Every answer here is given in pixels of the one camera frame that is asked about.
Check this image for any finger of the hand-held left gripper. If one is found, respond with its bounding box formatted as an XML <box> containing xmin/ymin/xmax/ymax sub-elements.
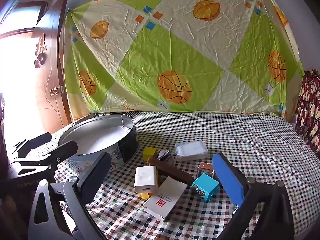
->
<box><xmin>14</xmin><ymin>140</ymin><xmax>78</xmax><ymax>167</ymax></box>
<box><xmin>17</xmin><ymin>132</ymin><xmax>52</xmax><ymax>155</ymax></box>

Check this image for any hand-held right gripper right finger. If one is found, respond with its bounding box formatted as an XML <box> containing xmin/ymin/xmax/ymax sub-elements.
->
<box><xmin>212</xmin><ymin>152</ymin><xmax>295</xmax><ymax>240</ymax></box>

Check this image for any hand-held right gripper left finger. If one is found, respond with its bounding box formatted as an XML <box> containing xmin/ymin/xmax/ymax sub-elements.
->
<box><xmin>29</xmin><ymin>152</ymin><xmax>112</xmax><ymax>240</ymax></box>

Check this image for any blue toy block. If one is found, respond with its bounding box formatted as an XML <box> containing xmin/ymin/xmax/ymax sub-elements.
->
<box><xmin>192</xmin><ymin>173</ymin><xmax>220</xmax><ymax>202</ymax></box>

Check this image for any copper coloured box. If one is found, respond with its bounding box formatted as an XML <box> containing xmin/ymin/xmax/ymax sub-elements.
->
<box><xmin>197</xmin><ymin>162</ymin><xmax>215</xmax><ymax>180</ymax></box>

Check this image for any round metal tin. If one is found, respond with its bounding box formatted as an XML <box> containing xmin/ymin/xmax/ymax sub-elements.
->
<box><xmin>58</xmin><ymin>113</ymin><xmax>138</xmax><ymax>174</ymax></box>

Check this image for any clear plastic box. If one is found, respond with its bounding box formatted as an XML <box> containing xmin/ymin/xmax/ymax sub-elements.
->
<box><xmin>174</xmin><ymin>141</ymin><xmax>208</xmax><ymax>162</ymax></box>

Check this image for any white charger plug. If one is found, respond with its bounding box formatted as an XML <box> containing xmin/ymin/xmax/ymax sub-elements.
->
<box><xmin>134</xmin><ymin>165</ymin><xmax>159</xmax><ymax>195</ymax></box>

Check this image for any yellow toy block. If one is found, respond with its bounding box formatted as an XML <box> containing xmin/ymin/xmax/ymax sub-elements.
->
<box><xmin>142</xmin><ymin>147</ymin><xmax>157</xmax><ymax>162</ymax></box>

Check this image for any white card box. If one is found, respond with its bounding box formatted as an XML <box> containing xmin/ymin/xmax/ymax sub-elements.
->
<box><xmin>143</xmin><ymin>176</ymin><xmax>188</xmax><ymax>222</ymax></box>

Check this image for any grey shell-shaped object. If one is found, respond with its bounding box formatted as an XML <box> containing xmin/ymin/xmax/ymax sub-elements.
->
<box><xmin>157</xmin><ymin>149</ymin><xmax>174</xmax><ymax>165</ymax></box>

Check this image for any checkered tablecloth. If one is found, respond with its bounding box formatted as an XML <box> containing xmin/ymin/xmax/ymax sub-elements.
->
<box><xmin>32</xmin><ymin>111</ymin><xmax>320</xmax><ymax>240</ymax></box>

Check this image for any brown wooden door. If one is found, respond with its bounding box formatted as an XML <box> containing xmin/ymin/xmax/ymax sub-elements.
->
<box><xmin>0</xmin><ymin>0</ymin><xmax>73</xmax><ymax>135</ymax></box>

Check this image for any door ornament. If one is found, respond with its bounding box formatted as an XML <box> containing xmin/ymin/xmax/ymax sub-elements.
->
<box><xmin>34</xmin><ymin>33</ymin><xmax>48</xmax><ymax>68</ymax></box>

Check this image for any red plaid bear cloth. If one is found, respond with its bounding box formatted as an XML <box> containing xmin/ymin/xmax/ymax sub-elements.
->
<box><xmin>295</xmin><ymin>69</ymin><xmax>320</xmax><ymax>153</ymax></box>

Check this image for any basketball print bed sheet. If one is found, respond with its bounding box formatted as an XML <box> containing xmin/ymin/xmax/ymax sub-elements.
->
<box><xmin>61</xmin><ymin>0</ymin><xmax>305</xmax><ymax>118</ymax></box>

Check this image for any brass door handle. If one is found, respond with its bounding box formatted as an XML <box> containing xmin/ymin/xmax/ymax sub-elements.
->
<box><xmin>50</xmin><ymin>86</ymin><xmax>64</xmax><ymax>97</ymax></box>

